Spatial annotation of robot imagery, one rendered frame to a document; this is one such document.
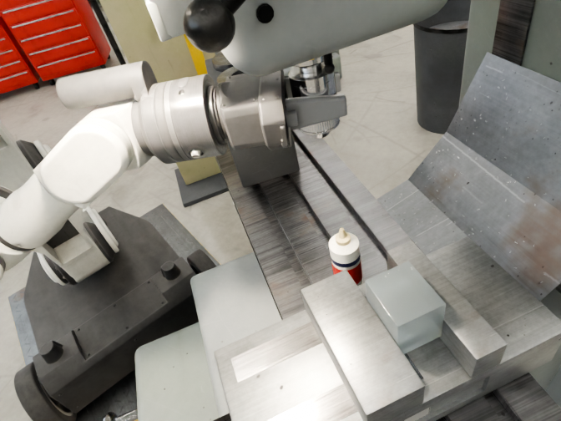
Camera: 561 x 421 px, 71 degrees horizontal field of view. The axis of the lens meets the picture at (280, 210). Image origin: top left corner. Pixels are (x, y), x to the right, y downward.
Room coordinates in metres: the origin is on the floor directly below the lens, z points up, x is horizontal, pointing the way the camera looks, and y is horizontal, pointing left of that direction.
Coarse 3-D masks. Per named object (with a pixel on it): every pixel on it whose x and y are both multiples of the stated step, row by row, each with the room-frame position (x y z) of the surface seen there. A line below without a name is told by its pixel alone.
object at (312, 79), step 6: (294, 72) 0.39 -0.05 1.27; (300, 72) 0.38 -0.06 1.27; (312, 72) 0.37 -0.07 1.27; (318, 72) 0.37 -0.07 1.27; (324, 72) 0.37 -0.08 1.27; (294, 78) 0.37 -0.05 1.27; (300, 78) 0.37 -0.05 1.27; (306, 78) 0.37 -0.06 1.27; (312, 78) 0.36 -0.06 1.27; (318, 78) 0.36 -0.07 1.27; (324, 78) 0.36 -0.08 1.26; (330, 78) 0.37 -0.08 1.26; (294, 84) 0.37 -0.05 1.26; (300, 84) 0.37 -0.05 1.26; (306, 84) 0.36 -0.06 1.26; (312, 84) 0.36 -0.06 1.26; (318, 84) 0.36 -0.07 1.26
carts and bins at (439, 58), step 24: (456, 0) 2.23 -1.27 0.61; (432, 24) 2.25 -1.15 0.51; (456, 24) 2.17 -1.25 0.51; (432, 48) 1.91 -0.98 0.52; (456, 48) 1.83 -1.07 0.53; (432, 72) 1.92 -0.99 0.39; (456, 72) 1.83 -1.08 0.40; (432, 96) 1.92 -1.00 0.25; (456, 96) 1.84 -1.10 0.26; (432, 120) 1.92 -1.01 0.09
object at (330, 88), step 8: (296, 88) 0.37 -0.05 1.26; (312, 88) 0.36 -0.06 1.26; (320, 88) 0.36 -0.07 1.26; (328, 88) 0.36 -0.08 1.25; (296, 96) 0.37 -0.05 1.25; (304, 96) 0.37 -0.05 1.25; (328, 120) 0.36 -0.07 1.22; (336, 120) 0.37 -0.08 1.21; (304, 128) 0.37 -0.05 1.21; (312, 128) 0.36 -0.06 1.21; (320, 128) 0.36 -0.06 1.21; (328, 128) 0.36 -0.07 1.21
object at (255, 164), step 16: (208, 64) 0.81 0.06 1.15; (224, 64) 0.75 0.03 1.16; (224, 80) 0.68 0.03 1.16; (240, 160) 0.63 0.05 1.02; (256, 160) 0.63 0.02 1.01; (272, 160) 0.63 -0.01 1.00; (288, 160) 0.63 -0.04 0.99; (240, 176) 0.63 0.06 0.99; (256, 176) 0.63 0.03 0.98; (272, 176) 0.63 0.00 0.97
